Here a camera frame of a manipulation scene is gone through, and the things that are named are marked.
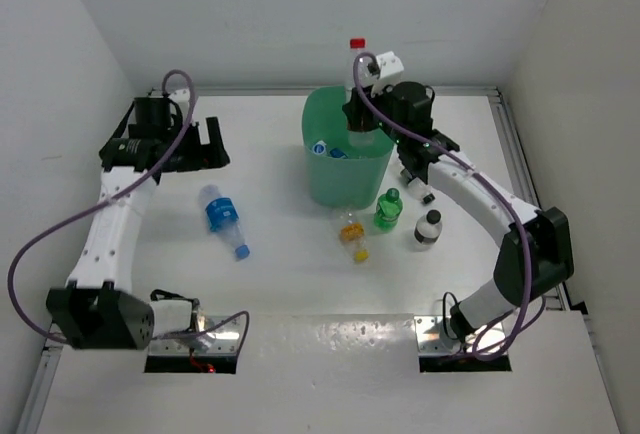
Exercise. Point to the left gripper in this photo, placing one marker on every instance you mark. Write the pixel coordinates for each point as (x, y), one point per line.
(202, 156)

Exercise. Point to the white cap blue label bottle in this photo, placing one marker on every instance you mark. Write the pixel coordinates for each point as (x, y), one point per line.
(322, 148)

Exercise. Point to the yellow cap orange label bottle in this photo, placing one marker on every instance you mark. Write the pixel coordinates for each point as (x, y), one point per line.
(351, 234)

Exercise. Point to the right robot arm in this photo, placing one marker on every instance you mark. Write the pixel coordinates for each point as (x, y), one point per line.
(535, 251)

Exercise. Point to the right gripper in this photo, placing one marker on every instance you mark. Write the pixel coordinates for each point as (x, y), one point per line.
(355, 108)

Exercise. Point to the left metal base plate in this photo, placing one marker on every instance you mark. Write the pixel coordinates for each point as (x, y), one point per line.
(217, 343)

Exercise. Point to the black label clear bottle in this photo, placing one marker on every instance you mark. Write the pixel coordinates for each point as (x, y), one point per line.
(416, 187)

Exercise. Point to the black cap small bottle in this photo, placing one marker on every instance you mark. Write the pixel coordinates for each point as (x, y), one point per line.
(428, 229)

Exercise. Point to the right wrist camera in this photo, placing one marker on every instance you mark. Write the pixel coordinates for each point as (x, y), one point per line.
(385, 70)

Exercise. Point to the green plastic bin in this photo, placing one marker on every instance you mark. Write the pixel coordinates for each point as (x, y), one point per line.
(352, 182)

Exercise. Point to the metal base plate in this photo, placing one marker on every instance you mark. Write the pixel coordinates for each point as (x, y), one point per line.
(433, 342)
(217, 343)

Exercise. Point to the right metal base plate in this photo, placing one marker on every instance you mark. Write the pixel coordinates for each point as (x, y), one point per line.
(433, 342)

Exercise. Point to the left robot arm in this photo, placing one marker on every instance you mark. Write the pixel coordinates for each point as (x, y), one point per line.
(96, 308)

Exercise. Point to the green plastic bottle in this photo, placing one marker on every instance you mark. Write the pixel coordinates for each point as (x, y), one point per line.
(389, 207)

